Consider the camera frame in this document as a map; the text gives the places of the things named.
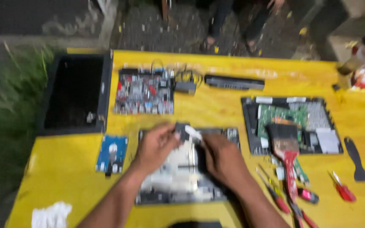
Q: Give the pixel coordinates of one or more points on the person's left hand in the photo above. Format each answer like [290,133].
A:
[155,148]

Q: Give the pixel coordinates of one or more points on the person's right hand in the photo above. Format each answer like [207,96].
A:
[225,161]

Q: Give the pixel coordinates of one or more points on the person's left fingers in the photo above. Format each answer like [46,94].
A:
[173,133]

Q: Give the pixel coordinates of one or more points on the person's right fingers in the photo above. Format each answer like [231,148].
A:
[208,147]

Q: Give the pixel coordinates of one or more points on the small white part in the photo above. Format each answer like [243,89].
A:
[193,132]

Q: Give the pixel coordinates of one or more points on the opened grey laptop base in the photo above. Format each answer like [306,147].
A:
[179,180]

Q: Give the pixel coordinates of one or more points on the grey red circuit board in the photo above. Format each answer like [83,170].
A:
[144,91]

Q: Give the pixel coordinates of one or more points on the blue hard drive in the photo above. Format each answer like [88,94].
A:
[112,155]

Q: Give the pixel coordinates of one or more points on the black laptop battery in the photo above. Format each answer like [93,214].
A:
[234,82]

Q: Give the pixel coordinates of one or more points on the black object at table edge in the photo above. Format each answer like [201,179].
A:
[196,225]

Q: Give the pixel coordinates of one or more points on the red yellow screwdriver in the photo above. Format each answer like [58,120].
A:
[274,193]

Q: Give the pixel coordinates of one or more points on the green memory stick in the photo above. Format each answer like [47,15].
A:
[301,172]

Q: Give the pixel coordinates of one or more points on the black open box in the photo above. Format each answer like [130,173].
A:
[74,95]

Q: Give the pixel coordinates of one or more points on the laptop chassis with green board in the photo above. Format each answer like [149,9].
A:
[315,126]

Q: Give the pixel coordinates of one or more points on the pink black small tool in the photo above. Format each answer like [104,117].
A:
[308,195]

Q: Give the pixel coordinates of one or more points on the small red screwdriver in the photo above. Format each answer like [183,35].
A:
[344,190]

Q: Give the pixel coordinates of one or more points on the white crumpled tissue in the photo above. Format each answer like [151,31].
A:
[52,216]

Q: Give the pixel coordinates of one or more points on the black plastic pry tool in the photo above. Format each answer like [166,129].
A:
[356,161]

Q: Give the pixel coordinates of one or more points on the brown bottle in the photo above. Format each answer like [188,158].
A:
[349,67]

